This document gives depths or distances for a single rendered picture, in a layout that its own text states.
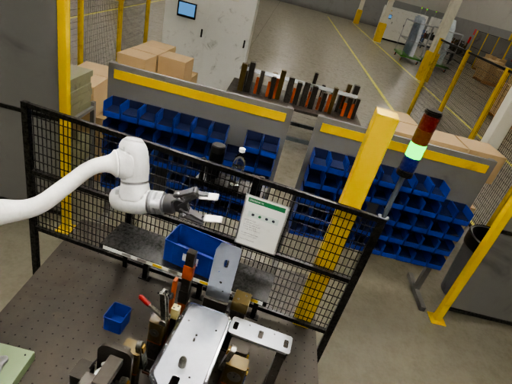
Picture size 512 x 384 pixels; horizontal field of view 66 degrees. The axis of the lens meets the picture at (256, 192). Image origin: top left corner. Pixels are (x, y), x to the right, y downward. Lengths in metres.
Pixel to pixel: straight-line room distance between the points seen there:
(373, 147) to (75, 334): 1.66
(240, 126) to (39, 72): 1.53
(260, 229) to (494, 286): 2.56
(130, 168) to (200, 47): 6.46
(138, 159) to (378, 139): 0.99
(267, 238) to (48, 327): 1.15
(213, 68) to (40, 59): 4.91
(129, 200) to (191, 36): 6.49
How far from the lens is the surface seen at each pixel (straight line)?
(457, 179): 3.67
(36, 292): 2.41
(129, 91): 3.42
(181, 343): 1.79
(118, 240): 2.18
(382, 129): 1.76
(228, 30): 7.70
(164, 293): 1.67
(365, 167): 1.82
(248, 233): 2.03
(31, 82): 3.44
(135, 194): 1.51
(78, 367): 1.63
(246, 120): 3.24
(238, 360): 1.72
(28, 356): 2.09
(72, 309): 2.30
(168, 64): 5.77
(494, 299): 4.17
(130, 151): 1.47
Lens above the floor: 2.41
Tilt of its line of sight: 30 degrees down
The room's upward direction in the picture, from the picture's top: 15 degrees clockwise
